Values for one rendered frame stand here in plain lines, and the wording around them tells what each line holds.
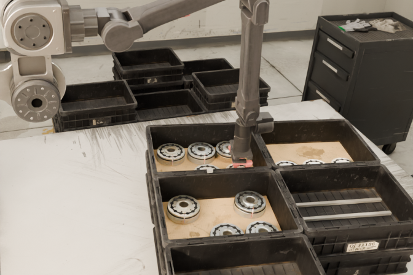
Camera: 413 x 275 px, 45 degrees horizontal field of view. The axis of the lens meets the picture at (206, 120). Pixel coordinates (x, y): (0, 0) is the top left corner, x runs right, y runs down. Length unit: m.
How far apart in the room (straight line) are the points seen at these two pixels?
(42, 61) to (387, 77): 2.23
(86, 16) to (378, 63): 2.19
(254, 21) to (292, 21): 3.96
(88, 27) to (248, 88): 0.53
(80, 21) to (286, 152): 1.02
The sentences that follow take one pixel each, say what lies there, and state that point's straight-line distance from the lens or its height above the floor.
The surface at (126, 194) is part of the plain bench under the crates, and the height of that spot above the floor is 0.70.
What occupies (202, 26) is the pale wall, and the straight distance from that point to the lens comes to 4.87.
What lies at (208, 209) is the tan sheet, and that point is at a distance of 1.62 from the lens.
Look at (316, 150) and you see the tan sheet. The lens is 1.99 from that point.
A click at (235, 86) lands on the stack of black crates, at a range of 3.12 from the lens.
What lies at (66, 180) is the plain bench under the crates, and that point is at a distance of 1.95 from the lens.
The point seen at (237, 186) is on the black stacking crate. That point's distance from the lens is 1.65.
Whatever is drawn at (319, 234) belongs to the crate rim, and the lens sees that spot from 1.48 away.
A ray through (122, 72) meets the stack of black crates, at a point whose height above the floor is 0.58.
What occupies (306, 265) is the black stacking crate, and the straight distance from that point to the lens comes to 1.44.
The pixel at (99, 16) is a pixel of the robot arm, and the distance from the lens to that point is 1.25.
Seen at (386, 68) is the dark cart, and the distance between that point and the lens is 3.19.
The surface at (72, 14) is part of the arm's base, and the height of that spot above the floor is 1.48.
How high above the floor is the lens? 1.89
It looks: 31 degrees down
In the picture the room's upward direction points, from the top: 5 degrees clockwise
